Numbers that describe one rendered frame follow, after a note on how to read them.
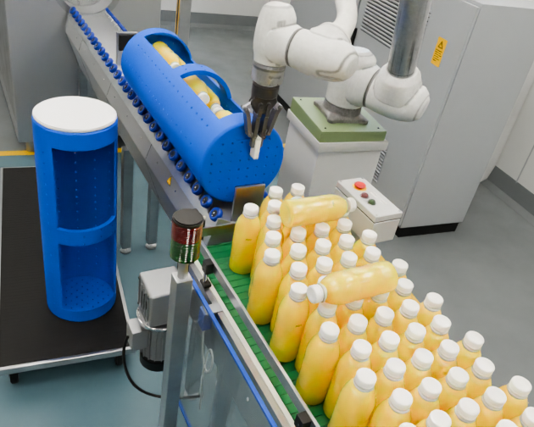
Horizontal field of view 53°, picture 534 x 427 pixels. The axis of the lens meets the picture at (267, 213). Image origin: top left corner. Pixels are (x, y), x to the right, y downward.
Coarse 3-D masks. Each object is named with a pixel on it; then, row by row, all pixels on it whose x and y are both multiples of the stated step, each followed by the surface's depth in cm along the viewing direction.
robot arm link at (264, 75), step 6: (258, 66) 144; (264, 66) 144; (252, 72) 148; (258, 72) 145; (264, 72) 144; (270, 72) 144; (276, 72) 145; (282, 72) 146; (252, 78) 148; (258, 78) 146; (264, 78) 145; (270, 78) 145; (276, 78) 146; (282, 78) 148; (264, 84) 146; (270, 84) 146; (276, 84) 147
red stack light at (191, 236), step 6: (174, 228) 108; (180, 228) 107; (198, 228) 108; (174, 234) 109; (180, 234) 108; (186, 234) 108; (192, 234) 108; (198, 234) 109; (174, 240) 110; (180, 240) 109; (186, 240) 109; (192, 240) 109; (198, 240) 111
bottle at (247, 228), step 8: (240, 216) 145; (248, 216) 143; (256, 216) 144; (240, 224) 144; (248, 224) 144; (256, 224) 144; (240, 232) 145; (248, 232) 144; (256, 232) 145; (232, 240) 149; (240, 240) 146; (248, 240) 145; (256, 240) 147; (232, 248) 150; (240, 248) 147; (248, 248) 147; (232, 256) 150; (240, 256) 148; (248, 256) 149; (232, 264) 151; (240, 264) 150; (248, 264) 151; (240, 272) 152; (248, 272) 153
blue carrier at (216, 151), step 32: (160, 32) 214; (128, 64) 211; (160, 64) 193; (192, 64) 189; (160, 96) 185; (192, 96) 173; (224, 96) 202; (160, 128) 193; (192, 128) 165; (224, 128) 156; (192, 160) 163; (224, 160) 161; (256, 160) 167; (224, 192) 168
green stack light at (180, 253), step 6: (174, 246) 110; (180, 246) 110; (186, 246) 110; (192, 246) 110; (198, 246) 112; (174, 252) 111; (180, 252) 110; (186, 252) 111; (192, 252) 111; (198, 252) 113; (174, 258) 112; (180, 258) 111; (186, 258) 111; (192, 258) 112
